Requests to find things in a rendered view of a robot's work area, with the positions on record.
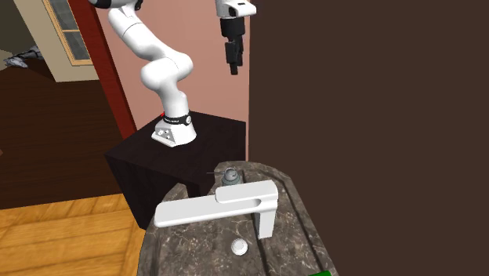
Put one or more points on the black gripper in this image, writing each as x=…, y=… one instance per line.
x=231, y=28

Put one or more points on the beige framed window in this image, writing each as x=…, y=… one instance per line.
x=68, y=30

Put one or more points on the grey crumpled object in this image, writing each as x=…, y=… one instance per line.
x=23, y=58

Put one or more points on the small grey round bottle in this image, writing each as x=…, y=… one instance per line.
x=230, y=178

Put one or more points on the green object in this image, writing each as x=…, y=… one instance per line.
x=321, y=273

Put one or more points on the white round drain plug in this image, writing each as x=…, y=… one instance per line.
x=239, y=247

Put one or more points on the grey marble washbasin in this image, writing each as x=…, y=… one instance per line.
x=206, y=244

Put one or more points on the white angular faucet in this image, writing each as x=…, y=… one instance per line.
x=206, y=211

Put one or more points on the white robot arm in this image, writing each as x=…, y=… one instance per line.
x=168, y=82

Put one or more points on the dark robot stand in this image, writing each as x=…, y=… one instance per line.
x=179, y=164

